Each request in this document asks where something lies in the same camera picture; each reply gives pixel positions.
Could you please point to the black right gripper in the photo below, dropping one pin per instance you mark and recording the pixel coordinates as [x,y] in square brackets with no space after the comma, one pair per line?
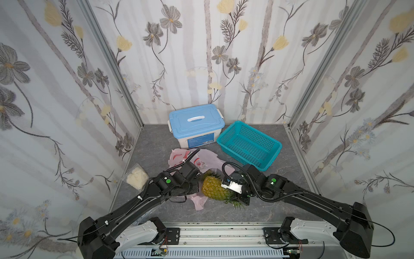
[243,197]

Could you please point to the pineapple front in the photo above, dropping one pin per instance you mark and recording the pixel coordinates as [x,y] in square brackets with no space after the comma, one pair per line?
[211,188]

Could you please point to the clear bag white contents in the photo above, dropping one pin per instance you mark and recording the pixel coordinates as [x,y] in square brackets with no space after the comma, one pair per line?
[136,177]

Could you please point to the teal plastic basket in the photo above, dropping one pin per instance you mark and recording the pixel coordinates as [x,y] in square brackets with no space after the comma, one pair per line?
[248,145]

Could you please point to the white box blue lid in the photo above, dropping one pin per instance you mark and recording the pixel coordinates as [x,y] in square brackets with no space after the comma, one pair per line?
[196,126]

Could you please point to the pink printed plastic bag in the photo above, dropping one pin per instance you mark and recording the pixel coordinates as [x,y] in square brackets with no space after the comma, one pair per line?
[204,160]

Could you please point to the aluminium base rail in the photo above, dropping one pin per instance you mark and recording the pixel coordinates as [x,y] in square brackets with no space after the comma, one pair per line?
[292,239]

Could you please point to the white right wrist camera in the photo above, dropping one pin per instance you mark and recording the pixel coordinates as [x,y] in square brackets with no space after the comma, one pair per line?
[233,185]

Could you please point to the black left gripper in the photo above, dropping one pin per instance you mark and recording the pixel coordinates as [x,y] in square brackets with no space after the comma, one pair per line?
[193,186]

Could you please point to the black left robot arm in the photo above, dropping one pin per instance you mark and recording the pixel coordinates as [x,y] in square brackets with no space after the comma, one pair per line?
[113,233]

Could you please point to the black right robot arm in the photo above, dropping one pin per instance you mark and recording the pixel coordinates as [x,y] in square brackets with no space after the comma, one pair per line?
[353,223]

